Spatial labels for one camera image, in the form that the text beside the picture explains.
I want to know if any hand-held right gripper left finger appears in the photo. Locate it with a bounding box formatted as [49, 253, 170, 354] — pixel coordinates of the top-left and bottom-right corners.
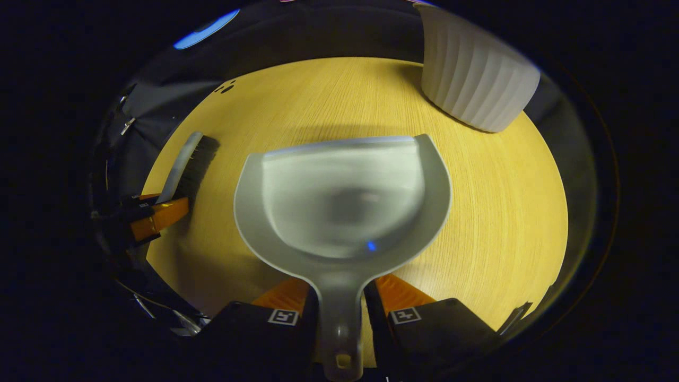
[199, 276, 321, 382]

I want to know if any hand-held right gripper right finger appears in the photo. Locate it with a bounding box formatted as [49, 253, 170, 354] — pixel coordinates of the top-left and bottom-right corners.
[363, 274, 502, 382]

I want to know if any small white broom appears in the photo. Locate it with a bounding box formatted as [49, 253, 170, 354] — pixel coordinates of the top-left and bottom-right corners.
[154, 131, 221, 205]

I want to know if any grey dustpan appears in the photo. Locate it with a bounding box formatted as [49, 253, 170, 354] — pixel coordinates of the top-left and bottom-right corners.
[233, 134, 452, 382]

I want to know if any white ribbed garbage bin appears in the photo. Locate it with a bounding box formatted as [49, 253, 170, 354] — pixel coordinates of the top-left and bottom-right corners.
[421, 4, 542, 133]

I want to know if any wooden desktop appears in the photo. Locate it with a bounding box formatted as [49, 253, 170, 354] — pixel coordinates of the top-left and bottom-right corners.
[143, 57, 569, 331]

